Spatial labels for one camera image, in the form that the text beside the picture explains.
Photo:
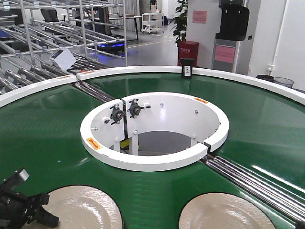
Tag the black wall-mounted device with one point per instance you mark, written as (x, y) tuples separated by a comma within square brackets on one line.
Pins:
[(234, 20)]

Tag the metal roller rack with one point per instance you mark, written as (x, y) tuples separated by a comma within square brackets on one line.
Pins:
[(31, 31)]

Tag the white box on rack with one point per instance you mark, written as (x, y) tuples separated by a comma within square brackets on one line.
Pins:
[(63, 59)]

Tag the steel conveyor rollers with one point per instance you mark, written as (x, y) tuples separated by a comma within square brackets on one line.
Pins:
[(277, 197)]

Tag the green potted plant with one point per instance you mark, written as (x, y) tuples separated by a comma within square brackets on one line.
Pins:
[(180, 21)]

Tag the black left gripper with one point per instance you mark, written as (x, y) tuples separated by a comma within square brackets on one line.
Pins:
[(18, 209)]

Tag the wire mesh waste bin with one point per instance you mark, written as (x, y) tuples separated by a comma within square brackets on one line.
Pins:
[(284, 81)]

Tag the blue lit mobile robot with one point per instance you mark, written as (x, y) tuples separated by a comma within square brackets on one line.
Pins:
[(111, 49)]

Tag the small black sign box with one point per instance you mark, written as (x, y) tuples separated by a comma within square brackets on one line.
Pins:
[(187, 67)]

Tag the person in background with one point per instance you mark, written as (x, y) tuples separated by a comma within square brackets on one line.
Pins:
[(153, 6)]

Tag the white utility cart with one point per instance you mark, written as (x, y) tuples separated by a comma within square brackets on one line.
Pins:
[(152, 23)]

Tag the red fire cabinet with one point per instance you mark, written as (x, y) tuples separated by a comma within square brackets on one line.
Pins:
[(188, 49)]

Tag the pink wall poster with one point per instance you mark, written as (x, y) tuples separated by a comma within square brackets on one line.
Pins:
[(199, 16)]

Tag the beige plate black rim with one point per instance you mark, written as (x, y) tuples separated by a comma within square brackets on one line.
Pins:
[(222, 211), (84, 207)]

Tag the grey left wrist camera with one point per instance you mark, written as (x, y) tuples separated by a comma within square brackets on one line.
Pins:
[(22, 175)]

